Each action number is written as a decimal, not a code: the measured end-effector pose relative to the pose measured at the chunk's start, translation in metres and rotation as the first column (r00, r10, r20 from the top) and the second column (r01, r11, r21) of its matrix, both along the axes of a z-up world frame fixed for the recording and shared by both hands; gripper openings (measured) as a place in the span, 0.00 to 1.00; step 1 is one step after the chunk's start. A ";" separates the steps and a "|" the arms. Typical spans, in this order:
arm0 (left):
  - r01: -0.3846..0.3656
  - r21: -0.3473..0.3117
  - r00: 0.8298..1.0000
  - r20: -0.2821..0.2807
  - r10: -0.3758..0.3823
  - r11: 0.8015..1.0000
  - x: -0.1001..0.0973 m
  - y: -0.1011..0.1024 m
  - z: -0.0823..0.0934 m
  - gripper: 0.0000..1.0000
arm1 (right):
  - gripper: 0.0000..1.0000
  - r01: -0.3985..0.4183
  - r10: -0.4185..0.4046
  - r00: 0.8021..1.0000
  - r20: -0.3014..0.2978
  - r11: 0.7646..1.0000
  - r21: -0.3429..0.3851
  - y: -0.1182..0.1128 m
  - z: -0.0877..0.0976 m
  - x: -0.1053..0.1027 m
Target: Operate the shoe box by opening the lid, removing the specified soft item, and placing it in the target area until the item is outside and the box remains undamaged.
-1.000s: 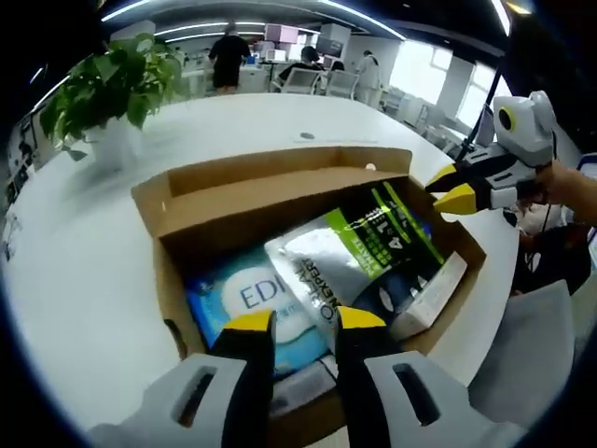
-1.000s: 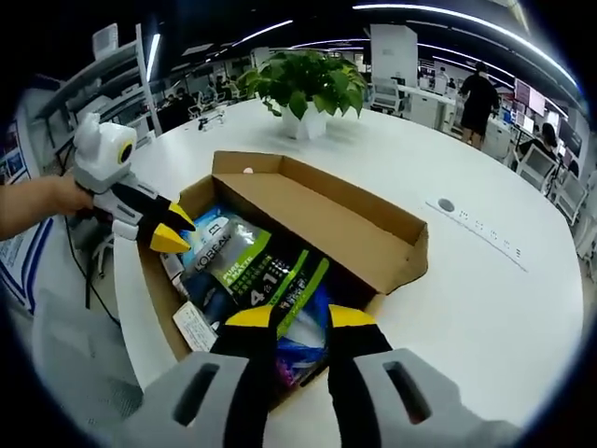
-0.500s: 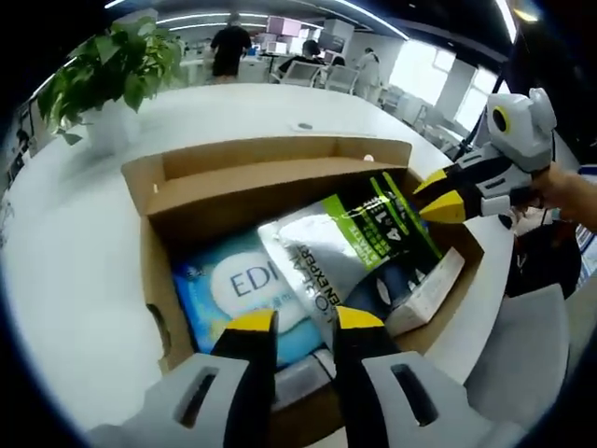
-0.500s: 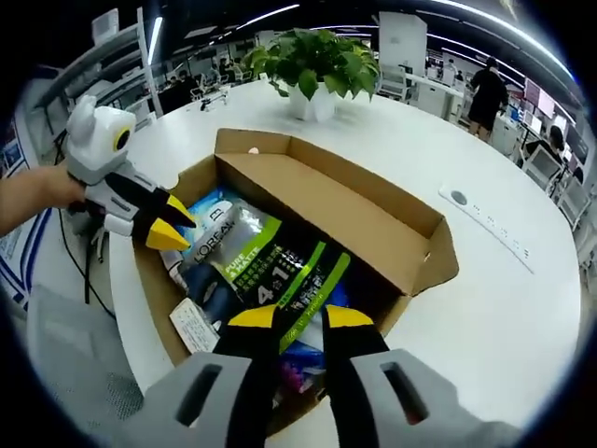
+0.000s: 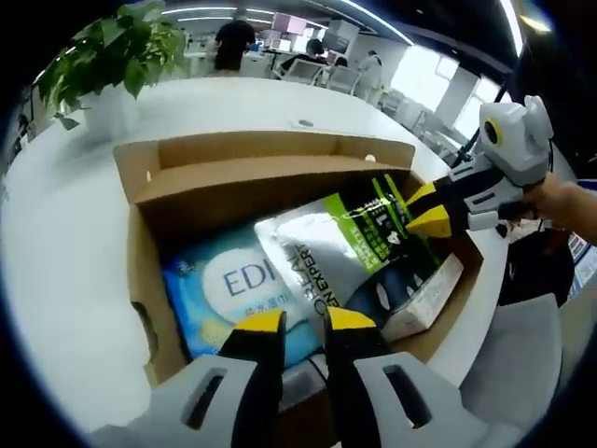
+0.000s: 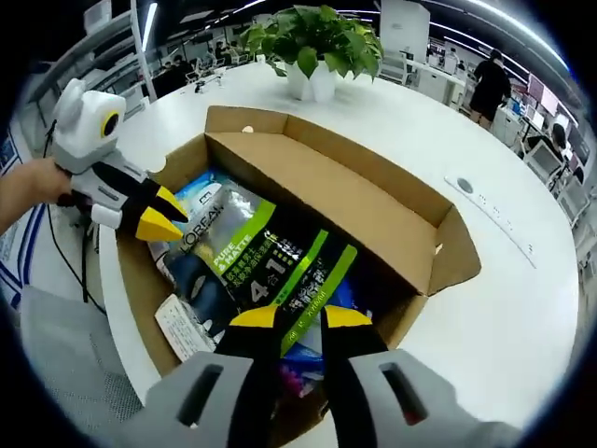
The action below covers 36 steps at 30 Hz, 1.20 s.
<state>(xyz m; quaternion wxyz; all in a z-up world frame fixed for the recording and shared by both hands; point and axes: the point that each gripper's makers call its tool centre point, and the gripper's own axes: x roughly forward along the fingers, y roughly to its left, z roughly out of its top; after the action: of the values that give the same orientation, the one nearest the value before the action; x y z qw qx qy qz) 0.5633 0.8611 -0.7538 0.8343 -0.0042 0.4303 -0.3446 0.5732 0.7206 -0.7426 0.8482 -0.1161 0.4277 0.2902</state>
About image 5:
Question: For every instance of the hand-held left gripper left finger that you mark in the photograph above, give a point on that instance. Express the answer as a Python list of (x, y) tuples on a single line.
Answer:
[(186, 410)]

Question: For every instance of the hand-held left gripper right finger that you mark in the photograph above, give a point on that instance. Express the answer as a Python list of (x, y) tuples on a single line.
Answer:
[(373, 410)]

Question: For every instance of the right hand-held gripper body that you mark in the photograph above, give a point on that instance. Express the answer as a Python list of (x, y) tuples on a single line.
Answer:
[(522, 140)]

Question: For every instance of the slim white carton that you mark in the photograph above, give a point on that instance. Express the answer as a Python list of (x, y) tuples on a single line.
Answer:
[(420, 303)]

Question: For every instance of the blue wet wipes pack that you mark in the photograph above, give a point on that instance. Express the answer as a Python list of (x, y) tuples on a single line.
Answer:
[(210, 289)]

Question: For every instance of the brown cardboard shoe box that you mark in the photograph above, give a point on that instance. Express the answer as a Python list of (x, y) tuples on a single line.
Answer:
[(144, 280)]

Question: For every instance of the silver green refill pouch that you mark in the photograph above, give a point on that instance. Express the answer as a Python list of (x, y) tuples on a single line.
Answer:
[(326, 242)]

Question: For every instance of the person's right hand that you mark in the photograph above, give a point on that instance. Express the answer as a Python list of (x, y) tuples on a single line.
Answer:
[(550, 205)]

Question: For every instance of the dark cloth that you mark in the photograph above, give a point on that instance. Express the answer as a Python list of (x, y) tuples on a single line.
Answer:
[(536, 266)]

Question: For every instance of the straight ceiling light strip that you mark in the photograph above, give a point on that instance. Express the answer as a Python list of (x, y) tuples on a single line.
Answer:
[(511, 23)]

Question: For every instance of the white office chair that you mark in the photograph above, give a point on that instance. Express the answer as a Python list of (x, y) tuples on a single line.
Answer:
[(344, 78), (305, 72)]

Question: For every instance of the dark computer monitor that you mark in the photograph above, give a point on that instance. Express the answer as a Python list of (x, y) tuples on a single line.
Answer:
[(336, 42)]

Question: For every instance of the pink display screen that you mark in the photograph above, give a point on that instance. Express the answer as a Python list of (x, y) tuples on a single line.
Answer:
[(288, 22)]

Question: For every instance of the green plant in white pot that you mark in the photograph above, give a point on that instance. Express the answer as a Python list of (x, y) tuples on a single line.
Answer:
[(116, 46)]

